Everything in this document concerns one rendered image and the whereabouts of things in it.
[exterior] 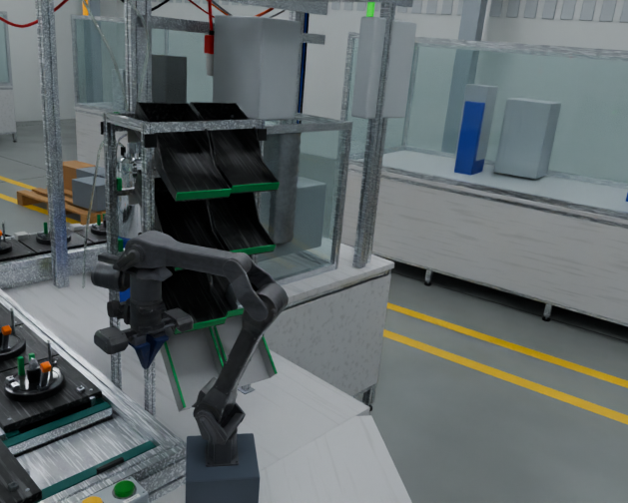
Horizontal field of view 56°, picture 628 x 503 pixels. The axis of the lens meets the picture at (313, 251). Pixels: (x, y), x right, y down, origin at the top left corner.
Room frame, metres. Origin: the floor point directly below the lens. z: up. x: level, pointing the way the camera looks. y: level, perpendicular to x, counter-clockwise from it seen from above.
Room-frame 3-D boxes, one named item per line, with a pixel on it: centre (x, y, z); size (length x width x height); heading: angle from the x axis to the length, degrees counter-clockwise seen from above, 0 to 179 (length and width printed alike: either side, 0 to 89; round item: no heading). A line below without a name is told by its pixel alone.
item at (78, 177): (6.16, 2.51, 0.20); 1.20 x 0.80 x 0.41; 57
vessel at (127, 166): (2.12, 0.68, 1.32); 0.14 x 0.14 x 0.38
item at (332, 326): (2.65, 0.21, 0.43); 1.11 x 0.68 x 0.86; 138
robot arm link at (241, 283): (1.00, 0.20, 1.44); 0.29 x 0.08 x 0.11; 74
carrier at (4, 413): (1.31, 0.68, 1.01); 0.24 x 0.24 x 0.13; 48
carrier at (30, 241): (2.42, 1.13, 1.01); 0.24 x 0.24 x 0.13; 48
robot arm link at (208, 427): (0.99, 0.15, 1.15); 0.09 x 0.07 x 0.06; 164
